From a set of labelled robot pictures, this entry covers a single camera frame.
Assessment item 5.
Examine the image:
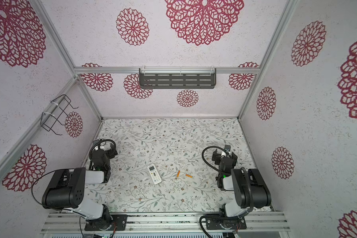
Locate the white remote control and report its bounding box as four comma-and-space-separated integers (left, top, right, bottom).
147, 164, 162, 184

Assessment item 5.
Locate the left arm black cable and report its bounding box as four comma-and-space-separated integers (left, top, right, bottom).
88, 139, 117, 170

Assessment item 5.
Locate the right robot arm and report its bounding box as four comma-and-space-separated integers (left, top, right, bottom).
212, 146, 272, 218

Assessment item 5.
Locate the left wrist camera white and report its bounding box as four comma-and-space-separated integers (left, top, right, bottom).
99, 139, 116, 151

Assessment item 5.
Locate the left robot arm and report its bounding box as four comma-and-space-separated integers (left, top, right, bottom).
41, 144, 118, 231

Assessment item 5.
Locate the dark grey wall shelf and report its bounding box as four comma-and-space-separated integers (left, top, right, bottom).
139, 68, 217, 89

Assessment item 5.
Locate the black wire wall basket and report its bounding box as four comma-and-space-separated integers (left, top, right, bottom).
40, 94, 78, 136

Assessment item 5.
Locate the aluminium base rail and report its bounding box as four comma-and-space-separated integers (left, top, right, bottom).
40, 212, 291, 235

